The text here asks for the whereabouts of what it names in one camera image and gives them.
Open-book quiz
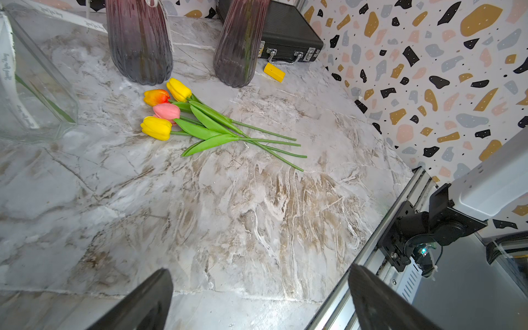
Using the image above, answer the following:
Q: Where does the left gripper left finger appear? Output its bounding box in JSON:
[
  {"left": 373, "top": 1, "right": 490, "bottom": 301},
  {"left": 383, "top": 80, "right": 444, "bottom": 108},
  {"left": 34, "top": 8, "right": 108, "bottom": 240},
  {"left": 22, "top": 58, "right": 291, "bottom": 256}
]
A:
[{"left": 89, "top": 268, "right": 173, "bottom": 330}]

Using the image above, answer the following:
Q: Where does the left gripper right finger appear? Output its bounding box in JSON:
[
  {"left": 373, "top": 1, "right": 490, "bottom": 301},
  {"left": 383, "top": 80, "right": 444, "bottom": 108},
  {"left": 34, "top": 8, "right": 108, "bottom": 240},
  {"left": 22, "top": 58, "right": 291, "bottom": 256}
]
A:
[{"left": 348, "top": 264, "right": 439, "bottom": 330}]

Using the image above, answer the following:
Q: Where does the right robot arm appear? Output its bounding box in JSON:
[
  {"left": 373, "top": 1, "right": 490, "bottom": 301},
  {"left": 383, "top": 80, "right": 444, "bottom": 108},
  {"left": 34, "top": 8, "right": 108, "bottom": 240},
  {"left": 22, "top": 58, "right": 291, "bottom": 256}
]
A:
[{"left": 428, "top": 128, "right": 527, "bottom": 246}]

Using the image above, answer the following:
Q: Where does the pink tulip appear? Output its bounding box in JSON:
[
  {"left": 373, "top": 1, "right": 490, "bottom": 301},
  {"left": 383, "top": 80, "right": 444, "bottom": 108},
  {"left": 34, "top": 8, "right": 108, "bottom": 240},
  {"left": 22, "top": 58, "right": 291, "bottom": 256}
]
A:
[{"left": 152, "top": 102, "right": 308, "bottom": 160}]

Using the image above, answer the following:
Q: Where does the orange red tulip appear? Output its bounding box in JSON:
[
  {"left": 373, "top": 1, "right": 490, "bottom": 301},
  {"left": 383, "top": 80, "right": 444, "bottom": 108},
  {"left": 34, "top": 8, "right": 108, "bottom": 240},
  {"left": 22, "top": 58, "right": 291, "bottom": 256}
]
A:
[{"left": 143, "top": 89, "right": 305, "bottom": 173}]

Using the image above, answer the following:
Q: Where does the clear glass vase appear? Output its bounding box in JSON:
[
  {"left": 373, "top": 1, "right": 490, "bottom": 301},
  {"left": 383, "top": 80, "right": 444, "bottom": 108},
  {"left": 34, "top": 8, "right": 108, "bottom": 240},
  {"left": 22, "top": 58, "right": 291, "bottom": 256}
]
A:
[{"left": 1, "top": 7, "right": 79, "bottom": 143}]

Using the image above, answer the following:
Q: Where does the yellow block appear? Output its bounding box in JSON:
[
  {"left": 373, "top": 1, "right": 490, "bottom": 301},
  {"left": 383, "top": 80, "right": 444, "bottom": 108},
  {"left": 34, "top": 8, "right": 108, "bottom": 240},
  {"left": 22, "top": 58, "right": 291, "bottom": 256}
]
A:
[{"left": 263, "top": 63, "right": 285, "bottom": 83}]

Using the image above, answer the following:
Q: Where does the pink glass vase with ribbon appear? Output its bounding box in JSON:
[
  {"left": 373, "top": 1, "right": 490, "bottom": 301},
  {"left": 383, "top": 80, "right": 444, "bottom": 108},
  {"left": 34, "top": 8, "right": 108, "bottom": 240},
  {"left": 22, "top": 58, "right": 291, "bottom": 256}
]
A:
[{"left": 105, "top": 0, "right": 173, "bottom": 86}]

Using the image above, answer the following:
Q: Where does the purple ribbed glass vase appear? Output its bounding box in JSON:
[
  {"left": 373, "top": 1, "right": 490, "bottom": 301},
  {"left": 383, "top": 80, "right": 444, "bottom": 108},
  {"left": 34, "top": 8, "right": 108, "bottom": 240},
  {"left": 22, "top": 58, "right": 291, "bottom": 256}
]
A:
[{"left": 213, "top": 0, "right": 270, "bottom": 88}]

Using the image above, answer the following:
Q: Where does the black case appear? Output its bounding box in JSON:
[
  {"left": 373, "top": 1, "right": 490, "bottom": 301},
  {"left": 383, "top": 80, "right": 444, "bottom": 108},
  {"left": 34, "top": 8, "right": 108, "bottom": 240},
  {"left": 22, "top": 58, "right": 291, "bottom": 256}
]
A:
[{"left": 215, "top": 0, "right": 325, "bottom": 64}]

